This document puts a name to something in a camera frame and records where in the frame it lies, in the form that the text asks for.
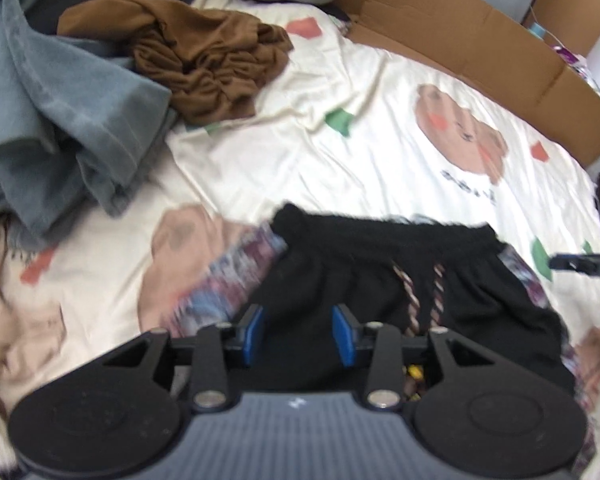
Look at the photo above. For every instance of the flattened cardboard sheet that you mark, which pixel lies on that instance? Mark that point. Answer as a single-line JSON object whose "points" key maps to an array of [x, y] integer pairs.
{"points": [[455, 25]]}

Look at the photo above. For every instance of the blue cap detergent bottle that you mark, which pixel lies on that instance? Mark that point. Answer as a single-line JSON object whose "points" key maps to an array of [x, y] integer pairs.
{"points": [[537, 29]]}

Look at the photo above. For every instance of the bear print bedsheet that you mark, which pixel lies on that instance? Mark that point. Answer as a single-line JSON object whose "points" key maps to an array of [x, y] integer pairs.
{"points": [[380, 170]]}

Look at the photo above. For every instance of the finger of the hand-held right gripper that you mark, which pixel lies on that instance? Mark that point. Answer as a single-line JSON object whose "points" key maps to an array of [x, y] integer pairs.
{"points": [[580, 264]]}

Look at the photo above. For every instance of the purple detergent bag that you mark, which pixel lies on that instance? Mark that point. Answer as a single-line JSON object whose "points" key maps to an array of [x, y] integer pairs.
{"points": [[567, 54]]}

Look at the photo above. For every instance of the grey-blue garment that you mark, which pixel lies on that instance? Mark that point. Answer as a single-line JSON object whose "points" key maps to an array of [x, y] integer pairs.
{"points": [[55, 110]]}

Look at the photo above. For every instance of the brown garment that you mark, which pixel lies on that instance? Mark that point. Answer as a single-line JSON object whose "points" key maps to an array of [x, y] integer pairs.
{"points": [[205, 60]]}

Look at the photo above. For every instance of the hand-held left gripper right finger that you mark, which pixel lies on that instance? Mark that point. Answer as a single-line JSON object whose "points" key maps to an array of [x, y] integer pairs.
{"points": [[342, 335]]}

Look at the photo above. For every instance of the black shorts with floral panels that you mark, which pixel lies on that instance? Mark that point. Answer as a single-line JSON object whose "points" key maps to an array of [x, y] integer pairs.
{"points": [[355, 270]]}

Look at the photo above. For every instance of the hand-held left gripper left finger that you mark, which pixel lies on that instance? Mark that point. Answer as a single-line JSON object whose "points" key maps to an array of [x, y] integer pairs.
{"points": [[252, 335]]}

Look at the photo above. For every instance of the beige garment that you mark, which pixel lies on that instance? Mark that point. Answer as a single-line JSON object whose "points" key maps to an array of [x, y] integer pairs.
{"points": [[10, 310]]}

